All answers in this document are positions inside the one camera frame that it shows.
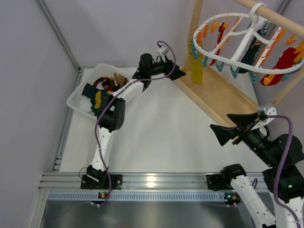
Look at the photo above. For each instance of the wooden rack frame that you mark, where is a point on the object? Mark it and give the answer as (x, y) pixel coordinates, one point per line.
(217, 96)

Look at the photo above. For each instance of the navy patterned sock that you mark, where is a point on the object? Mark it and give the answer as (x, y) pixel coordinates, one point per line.
(89, 91)

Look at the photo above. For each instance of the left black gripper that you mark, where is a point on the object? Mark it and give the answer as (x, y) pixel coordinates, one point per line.
(169, 70)

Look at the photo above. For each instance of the aluminium rail base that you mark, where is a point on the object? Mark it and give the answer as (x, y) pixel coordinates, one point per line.
(181, 187)

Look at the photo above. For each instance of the tan brown striped sock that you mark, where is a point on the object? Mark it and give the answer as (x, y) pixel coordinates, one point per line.
(117, 81)

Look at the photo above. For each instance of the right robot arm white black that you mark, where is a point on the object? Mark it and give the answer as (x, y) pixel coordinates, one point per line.
(284, 181)

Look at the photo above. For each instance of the red black striped sock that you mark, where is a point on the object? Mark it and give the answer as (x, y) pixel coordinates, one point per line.
(105, 81)

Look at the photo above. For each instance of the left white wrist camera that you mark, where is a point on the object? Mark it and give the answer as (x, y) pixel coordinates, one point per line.
(163, 50)

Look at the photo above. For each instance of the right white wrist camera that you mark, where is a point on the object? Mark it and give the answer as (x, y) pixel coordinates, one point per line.
(265, 115)

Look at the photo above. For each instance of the dark green sock in basket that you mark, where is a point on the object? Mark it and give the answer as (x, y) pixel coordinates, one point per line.
(95, 111)

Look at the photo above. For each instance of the white sock in basket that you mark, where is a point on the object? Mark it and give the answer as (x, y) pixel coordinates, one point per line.
(86, 103)

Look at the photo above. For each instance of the mustard yellow sock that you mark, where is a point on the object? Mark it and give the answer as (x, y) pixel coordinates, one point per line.
(98, 99)
(196, 68)

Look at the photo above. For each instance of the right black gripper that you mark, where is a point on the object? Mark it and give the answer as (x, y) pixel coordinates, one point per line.
(243, 132)

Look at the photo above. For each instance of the red thin hanging sock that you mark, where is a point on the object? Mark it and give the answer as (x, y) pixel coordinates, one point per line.
(220, 36)

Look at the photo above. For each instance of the red sock on right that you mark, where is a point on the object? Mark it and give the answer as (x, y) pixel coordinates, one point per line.
(285, 61)

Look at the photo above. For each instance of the argyle brown orange sock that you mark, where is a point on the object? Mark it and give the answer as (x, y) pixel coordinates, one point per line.
(109, 87)

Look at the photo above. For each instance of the white plastic basket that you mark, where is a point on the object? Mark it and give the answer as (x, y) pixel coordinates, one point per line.
(101, 70)

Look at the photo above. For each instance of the white round clip hanger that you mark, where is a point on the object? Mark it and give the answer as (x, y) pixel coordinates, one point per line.
(240, 30)

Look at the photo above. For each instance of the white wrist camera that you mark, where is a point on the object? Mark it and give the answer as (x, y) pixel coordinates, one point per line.
(163, 50)
(265, 115)

